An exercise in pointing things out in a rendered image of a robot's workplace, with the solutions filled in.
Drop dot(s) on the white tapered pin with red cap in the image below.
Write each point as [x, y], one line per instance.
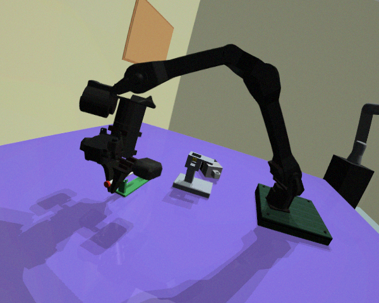
[108, 183]

